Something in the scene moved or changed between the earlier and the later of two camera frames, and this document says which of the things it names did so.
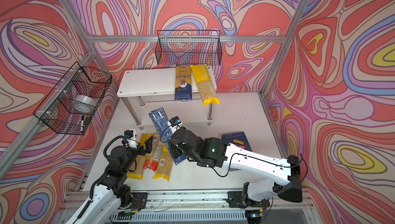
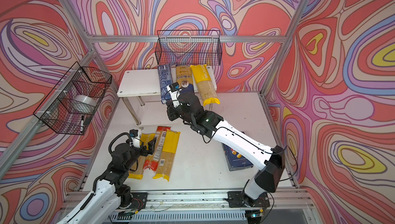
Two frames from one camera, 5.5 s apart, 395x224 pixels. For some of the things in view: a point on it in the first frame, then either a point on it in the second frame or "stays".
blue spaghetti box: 160,119 to 165,79
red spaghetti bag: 151,159 stays
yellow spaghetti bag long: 165,164 stays
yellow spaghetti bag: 202,79 stays
